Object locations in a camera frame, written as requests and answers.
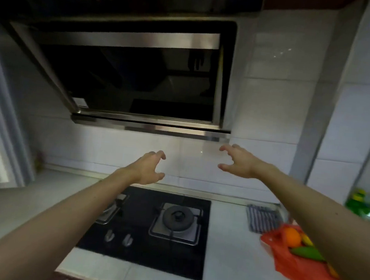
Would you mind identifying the person's right hand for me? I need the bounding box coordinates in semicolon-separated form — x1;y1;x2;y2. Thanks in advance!
216;143;267;181

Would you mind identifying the person's left hand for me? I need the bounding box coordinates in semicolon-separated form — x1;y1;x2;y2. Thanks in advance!
128;148;168;188

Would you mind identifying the person's right forearm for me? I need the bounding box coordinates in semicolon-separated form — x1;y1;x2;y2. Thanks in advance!
246;162;370;280

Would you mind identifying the person's left forearm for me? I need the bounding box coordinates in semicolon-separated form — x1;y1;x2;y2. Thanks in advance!
0;155;137;280

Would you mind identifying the round black stove burner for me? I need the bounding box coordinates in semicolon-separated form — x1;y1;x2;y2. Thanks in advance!
161;204;195;234

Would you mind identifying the striped grey cloth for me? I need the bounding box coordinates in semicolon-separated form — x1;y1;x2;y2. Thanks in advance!
244;203;286;236

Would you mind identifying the steel stove burner grate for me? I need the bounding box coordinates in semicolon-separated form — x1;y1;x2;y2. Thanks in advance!
147;201;205;247

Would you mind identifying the black glass gas stove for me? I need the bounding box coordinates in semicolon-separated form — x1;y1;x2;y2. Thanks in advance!
74;181;213;280

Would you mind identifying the orange fruit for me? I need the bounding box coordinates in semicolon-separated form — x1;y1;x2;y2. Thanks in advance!
280;226;304;249

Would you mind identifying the black steel range hood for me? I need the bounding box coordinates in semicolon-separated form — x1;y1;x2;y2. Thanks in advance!
0;0;265;146

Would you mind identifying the green vegetable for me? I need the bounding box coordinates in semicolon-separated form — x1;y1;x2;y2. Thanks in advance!
289;245;328;263

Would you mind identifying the green plastic bottle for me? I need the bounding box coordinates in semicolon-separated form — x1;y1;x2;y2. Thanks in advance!
343;188;370;226

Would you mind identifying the small yellow fruit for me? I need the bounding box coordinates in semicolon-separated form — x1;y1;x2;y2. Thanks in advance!
326;264;342;279

